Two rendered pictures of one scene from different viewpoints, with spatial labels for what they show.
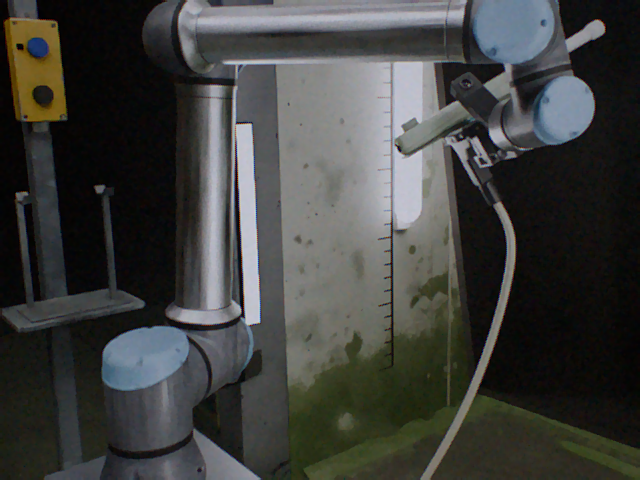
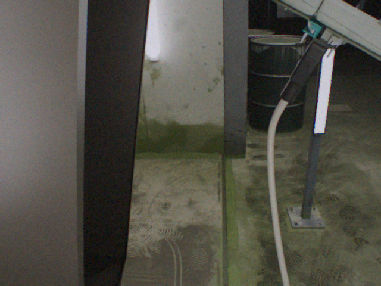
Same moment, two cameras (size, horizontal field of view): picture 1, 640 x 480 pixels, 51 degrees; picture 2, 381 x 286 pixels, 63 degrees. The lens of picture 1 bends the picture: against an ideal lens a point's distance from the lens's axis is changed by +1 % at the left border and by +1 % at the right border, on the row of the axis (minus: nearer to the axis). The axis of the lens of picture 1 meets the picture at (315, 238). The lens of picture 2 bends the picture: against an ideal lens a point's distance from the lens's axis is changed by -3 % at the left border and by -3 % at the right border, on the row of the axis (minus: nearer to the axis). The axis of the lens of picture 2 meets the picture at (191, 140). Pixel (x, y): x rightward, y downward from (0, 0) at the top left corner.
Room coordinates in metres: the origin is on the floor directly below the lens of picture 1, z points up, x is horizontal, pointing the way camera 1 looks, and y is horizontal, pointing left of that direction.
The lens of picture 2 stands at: (1.92, -0.07, 1.33)
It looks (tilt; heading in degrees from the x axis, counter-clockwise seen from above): 25 degrees down; 223
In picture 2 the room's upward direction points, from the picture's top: 3 degrees counter-clockwise
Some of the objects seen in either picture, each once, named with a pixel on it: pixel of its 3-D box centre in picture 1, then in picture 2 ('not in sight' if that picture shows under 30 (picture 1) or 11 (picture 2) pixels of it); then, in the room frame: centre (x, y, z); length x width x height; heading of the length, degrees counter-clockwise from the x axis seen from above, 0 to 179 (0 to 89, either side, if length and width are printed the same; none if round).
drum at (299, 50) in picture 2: not in sight; (278, 84); (-0.96, -1.54, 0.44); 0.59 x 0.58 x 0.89; 52
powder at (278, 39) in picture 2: not in sight; (280, 41); (-0.96, -1.55, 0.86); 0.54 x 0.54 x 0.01
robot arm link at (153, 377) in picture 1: (151, 383); not in sight; (1.15, 0.30, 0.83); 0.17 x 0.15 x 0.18; 156
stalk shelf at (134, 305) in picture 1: (72, 308); not in sight; (1.80, 0.68, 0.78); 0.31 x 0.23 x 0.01; 127
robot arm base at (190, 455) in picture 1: (152, 455); not in sight; (1.14, 0.31, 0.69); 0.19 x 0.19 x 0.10
